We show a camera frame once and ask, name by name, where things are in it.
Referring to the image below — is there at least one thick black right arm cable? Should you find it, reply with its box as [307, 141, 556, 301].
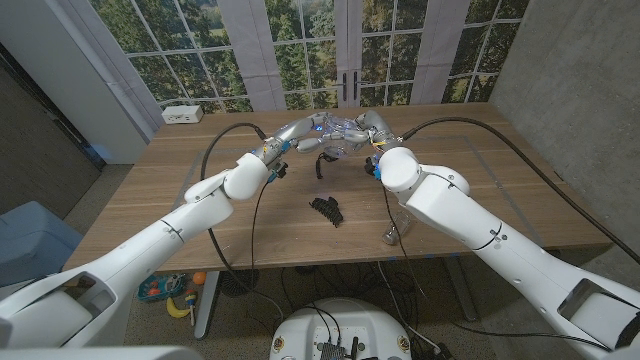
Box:
[399, 116, 640, 266]

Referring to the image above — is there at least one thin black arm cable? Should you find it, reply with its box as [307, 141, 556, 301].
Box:
[248, 180, 269, 274]
[380, 183, 614, 352]

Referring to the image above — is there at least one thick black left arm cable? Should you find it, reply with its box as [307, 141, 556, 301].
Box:
[199, 122, 286, 321]

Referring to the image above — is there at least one clear glass salt shaker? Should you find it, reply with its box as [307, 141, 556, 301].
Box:
[381, 212, 412, 246]

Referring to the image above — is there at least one yellow toy banana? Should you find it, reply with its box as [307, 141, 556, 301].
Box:
[165, 297, 191, 320]

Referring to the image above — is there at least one blue plastic bin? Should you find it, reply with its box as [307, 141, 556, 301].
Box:
[0, 200, 85, 289]

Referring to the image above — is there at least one black round cap with cord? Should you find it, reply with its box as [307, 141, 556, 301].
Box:
[314, 151, 342, 181]

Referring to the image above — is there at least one black round disc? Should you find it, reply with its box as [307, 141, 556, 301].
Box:
[219, 269, 260, 298]

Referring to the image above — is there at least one white power strip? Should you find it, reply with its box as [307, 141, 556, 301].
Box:
[161, 104, 205, 125]

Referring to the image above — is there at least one white table leg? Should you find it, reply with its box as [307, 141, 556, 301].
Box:
[193, 271, 221, 341]

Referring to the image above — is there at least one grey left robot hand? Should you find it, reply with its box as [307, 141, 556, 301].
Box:
[257, 112, 346, 164]

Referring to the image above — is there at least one grey table leg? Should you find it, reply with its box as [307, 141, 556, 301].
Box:
[444, 257, 479, 322]

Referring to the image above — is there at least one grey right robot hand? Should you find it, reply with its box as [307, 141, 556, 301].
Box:
[332, 109, 402, 152]

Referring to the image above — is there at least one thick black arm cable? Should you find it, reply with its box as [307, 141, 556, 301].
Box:
[399, 116, 640, 266]
[199, 122, 286, 321]

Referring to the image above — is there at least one teal toy basket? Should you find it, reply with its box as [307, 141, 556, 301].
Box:
[137, 273, 187, 303]

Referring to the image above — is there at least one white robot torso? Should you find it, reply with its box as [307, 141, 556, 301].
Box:
[269, 297, 414, 360]

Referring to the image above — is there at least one white floor cable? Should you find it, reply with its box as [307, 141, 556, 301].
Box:
[375, 260, 444, 354]

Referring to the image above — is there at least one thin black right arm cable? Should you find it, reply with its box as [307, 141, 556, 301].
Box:
[380, 183, 614, 352]

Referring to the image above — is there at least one printed window backdrop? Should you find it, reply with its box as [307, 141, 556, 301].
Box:
[89, 0, 531, 114]

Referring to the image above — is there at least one black hair claw clip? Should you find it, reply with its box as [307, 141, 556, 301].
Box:
[308, 196, 345, 229]

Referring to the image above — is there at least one clear hinged glass jar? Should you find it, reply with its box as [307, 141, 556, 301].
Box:
[319, 115, 366, 160]

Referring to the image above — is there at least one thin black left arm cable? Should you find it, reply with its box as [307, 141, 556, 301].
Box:
[248, 180, 269, 274]

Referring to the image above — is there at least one colourful toy stick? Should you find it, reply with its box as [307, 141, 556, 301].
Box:
[184, 289, 197, 327]

